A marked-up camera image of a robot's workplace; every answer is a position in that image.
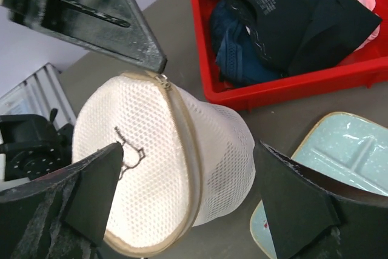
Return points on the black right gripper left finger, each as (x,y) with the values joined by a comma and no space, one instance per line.
(62,214)

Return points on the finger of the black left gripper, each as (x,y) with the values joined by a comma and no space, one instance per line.
(116,28)

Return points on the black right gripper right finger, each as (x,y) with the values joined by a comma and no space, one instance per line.
(311,215)

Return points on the white mesh bra laundry bag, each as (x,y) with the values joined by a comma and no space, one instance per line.
(185,162)

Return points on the light green ceramic tray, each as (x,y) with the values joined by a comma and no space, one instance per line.
(343,146)

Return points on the red plastic bin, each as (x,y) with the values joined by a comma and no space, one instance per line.
(363,67)

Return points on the dark blue garment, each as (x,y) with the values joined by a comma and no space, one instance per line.
(258,41)

